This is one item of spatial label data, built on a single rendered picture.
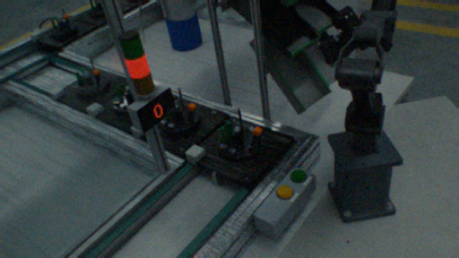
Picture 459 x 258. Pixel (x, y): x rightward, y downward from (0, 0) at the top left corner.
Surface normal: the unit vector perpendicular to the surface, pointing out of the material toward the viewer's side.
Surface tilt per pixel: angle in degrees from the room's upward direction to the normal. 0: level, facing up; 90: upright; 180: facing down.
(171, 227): 0
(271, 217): 0
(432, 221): 0
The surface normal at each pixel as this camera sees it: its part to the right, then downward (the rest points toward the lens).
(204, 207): -0.14, -0.78
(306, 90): 0.37, -0.28
